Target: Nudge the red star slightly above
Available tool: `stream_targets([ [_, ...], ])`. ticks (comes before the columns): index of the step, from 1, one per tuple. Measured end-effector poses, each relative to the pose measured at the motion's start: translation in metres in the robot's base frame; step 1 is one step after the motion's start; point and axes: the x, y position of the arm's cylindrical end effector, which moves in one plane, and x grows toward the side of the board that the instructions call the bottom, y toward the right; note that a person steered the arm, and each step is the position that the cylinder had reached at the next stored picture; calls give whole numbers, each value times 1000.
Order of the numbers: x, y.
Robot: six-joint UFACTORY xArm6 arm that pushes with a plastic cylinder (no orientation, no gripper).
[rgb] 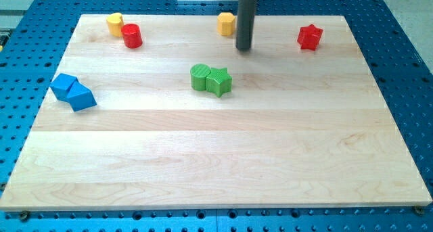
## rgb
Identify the yellow heart block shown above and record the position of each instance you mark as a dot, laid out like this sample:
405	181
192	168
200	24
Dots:
115	23

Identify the left brass board screw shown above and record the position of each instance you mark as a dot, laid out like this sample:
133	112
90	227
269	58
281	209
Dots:
24	216

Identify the green star block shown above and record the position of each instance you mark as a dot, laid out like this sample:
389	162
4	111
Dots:
219	81

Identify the brass board screw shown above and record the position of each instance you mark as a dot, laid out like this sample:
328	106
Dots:
24	216
418	210

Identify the green cylinder block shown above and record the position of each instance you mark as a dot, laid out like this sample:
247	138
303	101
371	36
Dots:
198	74

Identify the blue cube block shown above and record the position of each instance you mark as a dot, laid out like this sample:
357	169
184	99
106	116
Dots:
61	85

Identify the red cylinder block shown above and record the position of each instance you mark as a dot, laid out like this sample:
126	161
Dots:
131	36

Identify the blue wedge block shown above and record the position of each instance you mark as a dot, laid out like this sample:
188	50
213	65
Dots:
80	97

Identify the wooden board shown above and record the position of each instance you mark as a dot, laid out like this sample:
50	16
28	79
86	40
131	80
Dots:
299	128

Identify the yellow hexagon block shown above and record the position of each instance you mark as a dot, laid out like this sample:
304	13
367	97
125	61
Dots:
226	23

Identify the red star block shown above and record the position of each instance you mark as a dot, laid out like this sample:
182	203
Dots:
309	37

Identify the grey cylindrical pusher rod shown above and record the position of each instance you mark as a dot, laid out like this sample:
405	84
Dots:
245	23

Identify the right brass board screw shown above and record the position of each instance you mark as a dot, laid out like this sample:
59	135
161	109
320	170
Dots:
418	210

